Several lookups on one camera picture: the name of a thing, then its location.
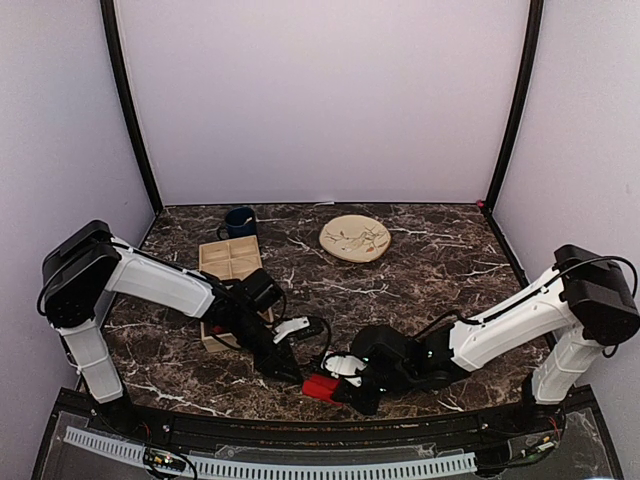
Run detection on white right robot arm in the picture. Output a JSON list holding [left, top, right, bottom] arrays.
[[320, 244, 639, 434]]

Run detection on wooden compartment tray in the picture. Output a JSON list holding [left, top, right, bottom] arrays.
[[198, 236, 276, 353]]

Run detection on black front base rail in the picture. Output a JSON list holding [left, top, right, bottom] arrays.
[[135, 403, 519, 443]]

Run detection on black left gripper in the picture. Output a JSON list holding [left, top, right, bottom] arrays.
[[230, 306, 303, 383]]

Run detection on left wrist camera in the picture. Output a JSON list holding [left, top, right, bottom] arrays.
[[241, 268, 284, 313]]

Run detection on round beige woven mat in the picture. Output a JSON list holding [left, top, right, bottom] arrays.
[[319, 214, 392, 263]]

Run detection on white slotted cable duct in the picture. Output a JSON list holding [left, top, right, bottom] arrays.
[[64, 425, 477, 480]]

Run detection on black frame post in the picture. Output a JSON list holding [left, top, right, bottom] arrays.
[[484, 0, 545, 215], [99, 0, 164, 216]]

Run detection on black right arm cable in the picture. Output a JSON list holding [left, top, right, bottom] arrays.
[[554, 255, 640, 359]]

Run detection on black right frame post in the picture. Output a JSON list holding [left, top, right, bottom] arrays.
[[484, 0, 545, 215]]

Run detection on dark blue mug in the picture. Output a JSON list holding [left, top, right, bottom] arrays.
[[216, 207, 257, 240]]

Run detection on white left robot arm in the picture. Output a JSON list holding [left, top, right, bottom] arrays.
[[36, 220, 303, 436]]

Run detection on black left frame post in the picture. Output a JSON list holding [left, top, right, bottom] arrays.
[[99, 0, 164, 216]]

